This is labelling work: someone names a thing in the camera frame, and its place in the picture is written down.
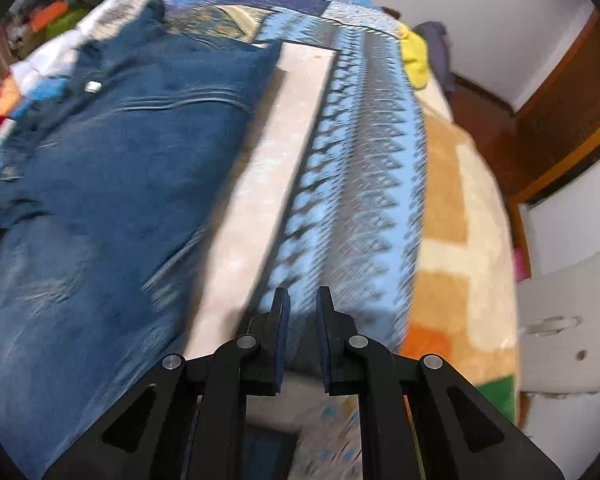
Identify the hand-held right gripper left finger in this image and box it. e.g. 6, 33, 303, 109
42, 286, 291, 480

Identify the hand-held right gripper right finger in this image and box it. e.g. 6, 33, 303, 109
316, 286, 566, 480

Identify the blue denim jacket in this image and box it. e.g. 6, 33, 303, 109
0, 0, 283, 480

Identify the beige plush blanket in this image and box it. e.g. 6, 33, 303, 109
400, 80, 523, 431

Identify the blue patchwork bedspread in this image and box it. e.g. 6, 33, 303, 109
0, 0, 428, 480

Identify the pink item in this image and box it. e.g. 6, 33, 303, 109
512, 250, 531, 281

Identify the white board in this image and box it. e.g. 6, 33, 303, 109
517, 247, 600, 396

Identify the yellow cloth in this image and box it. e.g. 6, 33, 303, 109
399, 22, 431, 90

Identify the dark grey cloth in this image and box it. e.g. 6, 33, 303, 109
412, 21, 456, 93

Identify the brown wooden wardrobe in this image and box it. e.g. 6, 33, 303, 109
512, 7, 600, 201

